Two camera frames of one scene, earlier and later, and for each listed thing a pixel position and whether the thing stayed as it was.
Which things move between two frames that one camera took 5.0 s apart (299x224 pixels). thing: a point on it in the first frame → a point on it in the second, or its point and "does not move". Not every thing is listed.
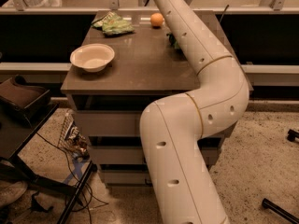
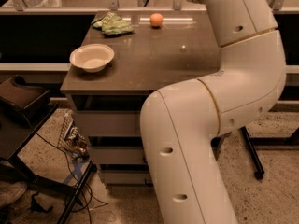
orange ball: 156,19 does not move
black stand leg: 269,204 → 250,144
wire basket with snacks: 71,139 does not move
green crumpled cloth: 112,23 does not move
